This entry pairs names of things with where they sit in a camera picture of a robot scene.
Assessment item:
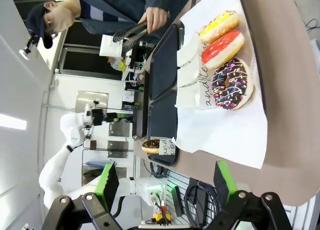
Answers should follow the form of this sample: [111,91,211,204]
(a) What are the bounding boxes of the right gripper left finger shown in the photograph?
[46,161,124,230]

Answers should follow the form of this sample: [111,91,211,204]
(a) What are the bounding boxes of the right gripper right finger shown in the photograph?
[205,160,294,230]

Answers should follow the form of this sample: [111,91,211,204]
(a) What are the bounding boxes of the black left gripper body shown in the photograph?
[91,108,118,126]

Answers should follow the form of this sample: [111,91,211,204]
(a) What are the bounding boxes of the metal tongs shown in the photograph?
[112,21,149,52]

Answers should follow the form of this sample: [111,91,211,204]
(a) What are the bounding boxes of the chocolate rainbow sprinkle donut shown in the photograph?
[211,57,255,111]

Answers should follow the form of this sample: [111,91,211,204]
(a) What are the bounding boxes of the red glazed donut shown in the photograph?
[201,29,245,70]

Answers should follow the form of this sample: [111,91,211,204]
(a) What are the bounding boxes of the yellow frosted sprinkle donut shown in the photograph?
[199,10,240,44]

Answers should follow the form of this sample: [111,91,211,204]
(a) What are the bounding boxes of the person's left hand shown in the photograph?
[138,6,171,34]

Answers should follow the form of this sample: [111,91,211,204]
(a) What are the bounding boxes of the brown plastic serving tray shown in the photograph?
[131,69,149,142]

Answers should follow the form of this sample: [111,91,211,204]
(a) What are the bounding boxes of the black power adapter box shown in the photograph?
[171,186,185,217]

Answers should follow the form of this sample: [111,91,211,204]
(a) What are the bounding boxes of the large white paper sheet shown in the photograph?
[174,0,269,170]

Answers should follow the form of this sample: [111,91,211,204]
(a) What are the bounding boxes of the small chocolate glazed donut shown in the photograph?
[141,138,161,155]

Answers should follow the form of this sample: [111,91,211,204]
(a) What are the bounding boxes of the yellow emergency stop button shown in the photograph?
[151,211,174,226]

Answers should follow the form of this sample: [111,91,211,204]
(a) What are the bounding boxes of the black plastic serving tray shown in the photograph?
[146,89,180,169]
[149,22,186,101]

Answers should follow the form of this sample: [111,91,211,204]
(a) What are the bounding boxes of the glazed donut in box bottom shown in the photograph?
[158,137,176,156]

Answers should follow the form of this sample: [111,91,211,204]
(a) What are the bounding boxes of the white box on counter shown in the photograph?
[99,34,125,58]

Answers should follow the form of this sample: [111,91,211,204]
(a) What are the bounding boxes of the person in dark jacket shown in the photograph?
[26,0,201,50]

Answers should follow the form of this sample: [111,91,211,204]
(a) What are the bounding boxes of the navy baseball cap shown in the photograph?
[25,2,55,50]

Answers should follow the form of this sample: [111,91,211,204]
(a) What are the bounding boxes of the black coiled cable bundle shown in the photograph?
[184,181,222,228]

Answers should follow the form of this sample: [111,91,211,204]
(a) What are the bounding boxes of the black floor cable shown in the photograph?
[305,18,319,33]

